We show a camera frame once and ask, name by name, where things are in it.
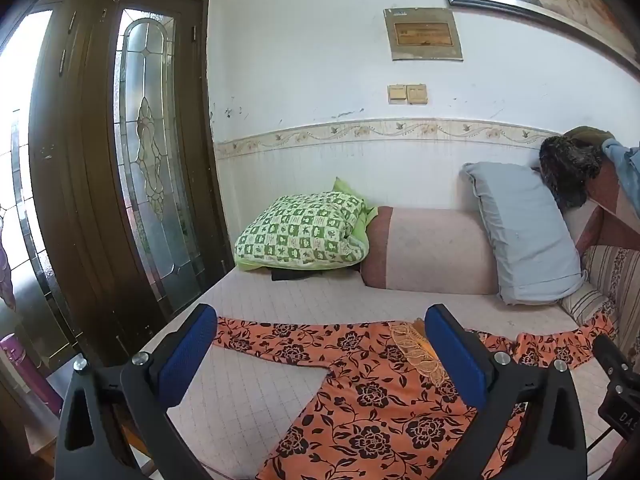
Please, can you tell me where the pink bottle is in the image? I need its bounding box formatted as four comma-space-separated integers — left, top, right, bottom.
0, 334, 63, 416

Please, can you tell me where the wooden stained glass door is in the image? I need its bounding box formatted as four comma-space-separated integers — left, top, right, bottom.
0, 0, 236, 361

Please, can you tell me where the olive green cloth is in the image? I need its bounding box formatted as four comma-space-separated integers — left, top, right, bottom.
564, 126, 616, 148

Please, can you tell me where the green white patterned pillow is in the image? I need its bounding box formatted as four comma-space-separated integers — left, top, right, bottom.
234, 177, 378, 272

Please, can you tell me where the striped beige cushion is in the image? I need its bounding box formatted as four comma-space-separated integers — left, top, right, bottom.
559, 245, 640, 356

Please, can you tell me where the light blue pillow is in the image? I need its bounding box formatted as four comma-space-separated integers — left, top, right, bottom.
461, 162, 588, 306

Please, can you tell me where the brown pink back cushion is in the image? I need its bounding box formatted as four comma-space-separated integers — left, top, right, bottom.
575, 160, 640, 261

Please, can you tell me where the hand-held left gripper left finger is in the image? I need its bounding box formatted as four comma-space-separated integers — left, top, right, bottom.
57, 303, 218, 480

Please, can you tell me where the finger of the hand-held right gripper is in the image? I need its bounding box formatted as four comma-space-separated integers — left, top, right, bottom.
592, 334, 632, 386

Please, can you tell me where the orange black floral garment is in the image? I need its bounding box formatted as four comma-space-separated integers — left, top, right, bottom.
212, 312, 618, 480

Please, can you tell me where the blue denim cloth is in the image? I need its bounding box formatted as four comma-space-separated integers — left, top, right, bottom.
601, 138, 640, 221

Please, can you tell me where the purple cloth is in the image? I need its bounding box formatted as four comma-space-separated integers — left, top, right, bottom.
0, 220, 17, 311

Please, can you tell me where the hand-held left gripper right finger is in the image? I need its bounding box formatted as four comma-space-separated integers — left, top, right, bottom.
424, 303, 588, 480

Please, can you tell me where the wall electrical panel box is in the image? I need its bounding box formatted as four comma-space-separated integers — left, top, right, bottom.
384, 7, 463, 62

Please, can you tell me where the pink brown bolster cushion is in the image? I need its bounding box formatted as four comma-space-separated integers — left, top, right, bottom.
360, 206, 501, 295

